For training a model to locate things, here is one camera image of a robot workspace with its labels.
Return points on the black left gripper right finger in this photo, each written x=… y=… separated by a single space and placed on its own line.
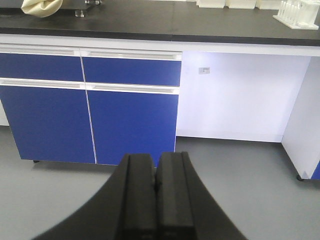
x=185 y=208

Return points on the blue white lab cabinet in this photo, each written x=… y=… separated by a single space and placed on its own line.
x=86 y=100

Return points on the cream cloth bag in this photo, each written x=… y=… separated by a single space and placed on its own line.
x=41 y=8

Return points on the white blue side cabinet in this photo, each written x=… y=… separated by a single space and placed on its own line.
x=301 y=138

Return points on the middle white storage bin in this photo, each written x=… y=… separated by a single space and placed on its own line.
x=241 y=4

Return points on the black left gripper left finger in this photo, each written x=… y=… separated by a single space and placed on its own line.
x=124 y=208

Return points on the white storage bin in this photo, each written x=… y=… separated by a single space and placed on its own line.
x=215 y=4
x=241 y=4
x=268 y=4

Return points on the right white storage bin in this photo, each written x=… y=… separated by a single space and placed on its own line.
x=268 y=4

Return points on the black stand base plate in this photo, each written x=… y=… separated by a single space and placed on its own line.
x=80 y=7

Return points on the white test tube rack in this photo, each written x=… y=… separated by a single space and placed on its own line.
x=298 y=14

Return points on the small white wall label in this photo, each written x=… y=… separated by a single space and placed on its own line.
x=204 y=70

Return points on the left white storage bin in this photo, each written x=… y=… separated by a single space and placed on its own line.
x=215 y=4

